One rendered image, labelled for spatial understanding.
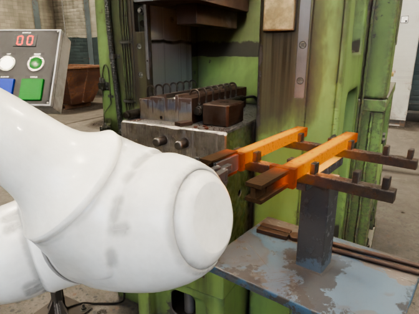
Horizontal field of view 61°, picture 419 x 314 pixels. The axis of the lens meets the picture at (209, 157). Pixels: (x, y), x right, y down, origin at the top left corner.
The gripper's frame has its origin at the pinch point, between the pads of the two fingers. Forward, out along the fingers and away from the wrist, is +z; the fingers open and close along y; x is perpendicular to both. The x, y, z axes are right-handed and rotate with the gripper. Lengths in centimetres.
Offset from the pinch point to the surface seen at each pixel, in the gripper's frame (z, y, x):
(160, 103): 30, -44, 4
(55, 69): 15, -78, 14
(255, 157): 8.6, 2.3, -0.2
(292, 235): 26.8, 3.5, -25.1
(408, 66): 559, -58, -3
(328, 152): 18.6, 13.3, 0.4
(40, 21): 467, -903, 95
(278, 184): -0.9, 12.2, -0.8
